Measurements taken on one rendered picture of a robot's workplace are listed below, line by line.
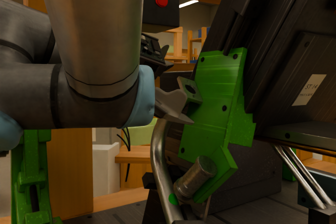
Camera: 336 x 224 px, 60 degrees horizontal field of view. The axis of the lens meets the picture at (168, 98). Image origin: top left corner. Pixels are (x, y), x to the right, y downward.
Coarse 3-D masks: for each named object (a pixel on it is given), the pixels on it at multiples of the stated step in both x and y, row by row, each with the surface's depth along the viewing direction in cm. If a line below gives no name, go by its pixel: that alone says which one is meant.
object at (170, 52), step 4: (168, 48) 868; (172, 48) 877; (196, 48) 921; (168, 52) 864; (172, 52) 878; (184, 52) 905; (196, 52) 922; (192, 56) 909; (196, 56) 918; (168, 60) 874; (172, 60) 881
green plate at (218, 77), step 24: (240, 48) 48; (216, 72) 52; (240, 72) 48; (216, 96) 50; (240, 96) 50; (216, 120) 49; (240, 120) 50; (192, 144) 53; (216, 144) 48; (240, 144) 50
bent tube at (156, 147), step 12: (180, 84) 53; (192, 84) 55; (192, 96) 52; (156, 120) 59; (168, 120) 57; (156, 132) 58; (156, 144) 57; (156, 156) 56; (156, 168) 55; (156, 180) 54; (168, 180) 53; (168, 192) 51; (168, 204) 50; (168, 216) 48; (180, 216) 48
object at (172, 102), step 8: (160, 96) 46; (168, 96) 46; (176, 96) 45; (184, 96) 45; (160, 104) 47; (168, 104) 46; (176, 104) 46; (168, 112) 47; (176, 112) 47; (176, 120) 47; (184, 120) 48; (192, 120) 49
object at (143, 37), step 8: (144, 40) 45; (152, 40) 46; (144, 48) 43; (152, 48) 45; (160, 48) 47; (144, 56) 43; (152, 56) 44; (160, 56) 45; (144, 64) 44; (152, 64) 44; (160, 64) 43; (160, 72) 44
